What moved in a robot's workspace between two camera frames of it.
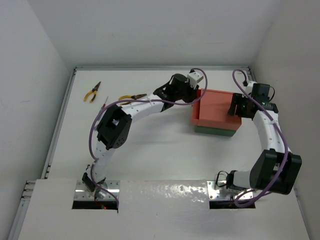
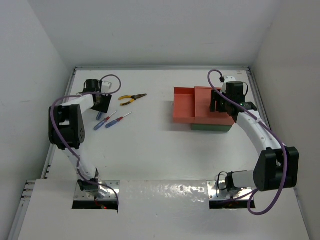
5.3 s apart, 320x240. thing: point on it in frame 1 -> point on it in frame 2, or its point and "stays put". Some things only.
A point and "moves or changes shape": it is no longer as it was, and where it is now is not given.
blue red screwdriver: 104,105 moves or changes shape
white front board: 160,210 stays put
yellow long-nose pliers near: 134,97 stays put
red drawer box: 211,111 moves or changes shape
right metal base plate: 216,192 stays put
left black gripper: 192,93 -> 103,107
